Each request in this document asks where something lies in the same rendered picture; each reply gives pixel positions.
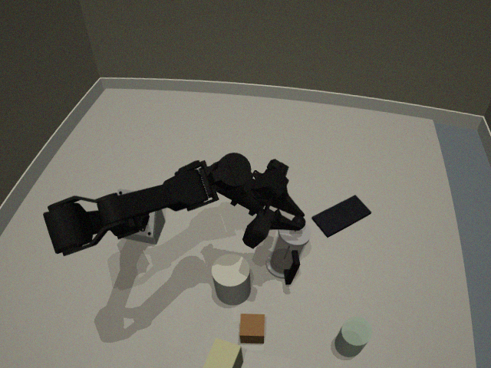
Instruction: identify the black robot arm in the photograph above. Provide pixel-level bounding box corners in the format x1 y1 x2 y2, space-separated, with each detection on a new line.
43 153 289 256

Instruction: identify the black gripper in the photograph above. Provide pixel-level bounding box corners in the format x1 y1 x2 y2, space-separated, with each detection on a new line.
228 172 305 248

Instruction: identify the glass french press with black knob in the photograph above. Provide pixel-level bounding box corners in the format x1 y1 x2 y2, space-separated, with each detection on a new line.
265 215 311 284

